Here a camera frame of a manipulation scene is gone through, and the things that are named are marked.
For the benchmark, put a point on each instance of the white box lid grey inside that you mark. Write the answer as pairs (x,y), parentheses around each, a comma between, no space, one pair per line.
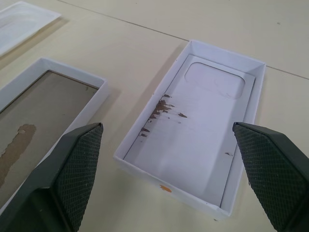
(46,116)

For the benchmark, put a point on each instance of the white moulded insert tray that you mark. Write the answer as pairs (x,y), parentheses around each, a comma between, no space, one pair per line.
(19,23)

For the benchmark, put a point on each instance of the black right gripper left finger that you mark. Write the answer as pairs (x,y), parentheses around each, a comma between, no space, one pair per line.
(60,183)

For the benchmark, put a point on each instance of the white phone box base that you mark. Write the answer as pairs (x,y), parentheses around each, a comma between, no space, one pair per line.
(193,130)

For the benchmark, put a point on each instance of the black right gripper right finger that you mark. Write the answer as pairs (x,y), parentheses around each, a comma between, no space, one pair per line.
(272,174)

